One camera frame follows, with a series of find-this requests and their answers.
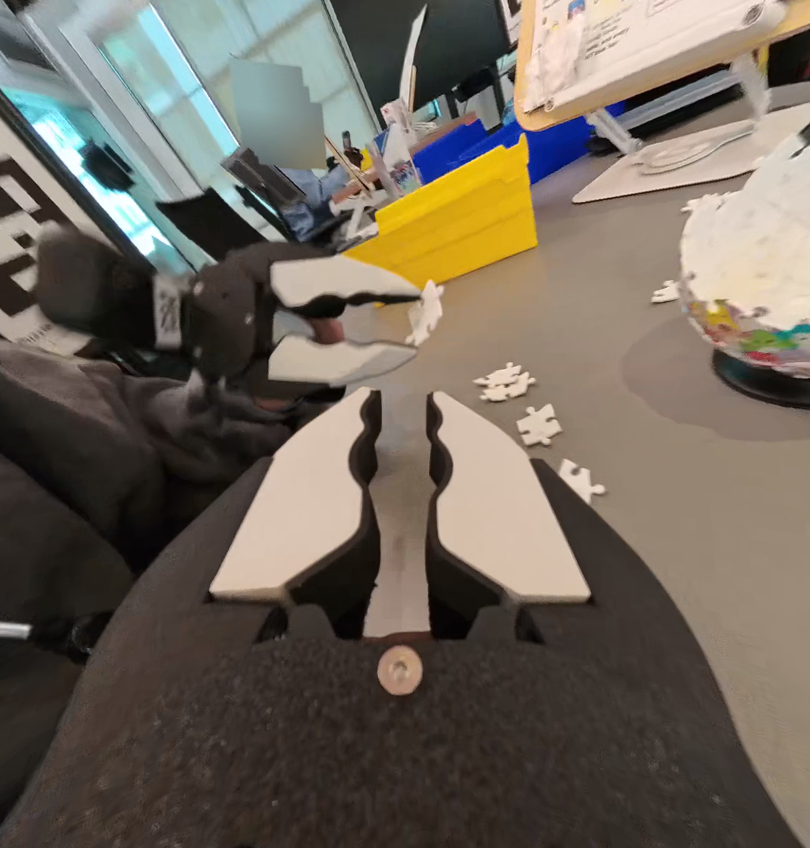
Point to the black white marker board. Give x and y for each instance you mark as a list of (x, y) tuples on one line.
[(7, 212)]

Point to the black office chair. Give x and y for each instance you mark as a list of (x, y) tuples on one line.
[(213, 223)]

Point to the partly built white puzzle ball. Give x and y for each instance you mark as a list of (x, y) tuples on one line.
[(763, 265)]

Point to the printed paper sheet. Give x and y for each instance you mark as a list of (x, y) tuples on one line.
[(617, 40)]

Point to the yellow plastic bin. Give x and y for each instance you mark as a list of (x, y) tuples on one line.
[(458, 219)]

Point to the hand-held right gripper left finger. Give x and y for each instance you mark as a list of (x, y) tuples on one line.
[(292, 517)]

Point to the black computer monitor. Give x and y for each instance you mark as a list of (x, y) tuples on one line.
[(405, 40)]

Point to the wooden document board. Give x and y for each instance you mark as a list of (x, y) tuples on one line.
[(644, 100)]

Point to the blue plastic bin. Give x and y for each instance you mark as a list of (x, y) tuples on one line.
[(564, 146)]

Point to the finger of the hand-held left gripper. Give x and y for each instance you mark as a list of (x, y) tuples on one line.
[(339, 281), (339, 362)]

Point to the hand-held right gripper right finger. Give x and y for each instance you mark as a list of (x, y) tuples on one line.
[(511, 517)]

